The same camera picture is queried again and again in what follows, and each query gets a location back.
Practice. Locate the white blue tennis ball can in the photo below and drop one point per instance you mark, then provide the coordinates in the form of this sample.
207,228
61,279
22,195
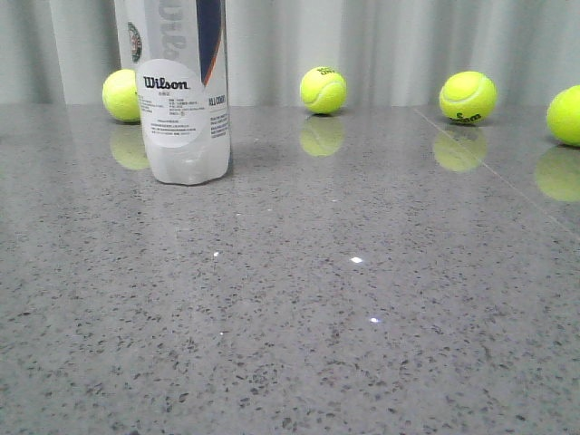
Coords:
179,53

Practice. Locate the yellow tennis ball centre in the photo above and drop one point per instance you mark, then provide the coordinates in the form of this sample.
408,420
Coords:
323,90

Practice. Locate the yellow tennis ball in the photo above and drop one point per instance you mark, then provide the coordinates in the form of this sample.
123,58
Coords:
468,97
562,116
119,96
323,90

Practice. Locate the yellow tennis ball far left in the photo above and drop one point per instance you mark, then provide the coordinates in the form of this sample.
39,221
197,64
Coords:
119,96

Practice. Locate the yellow tennis ball far right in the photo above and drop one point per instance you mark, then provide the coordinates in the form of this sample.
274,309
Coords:
562,116

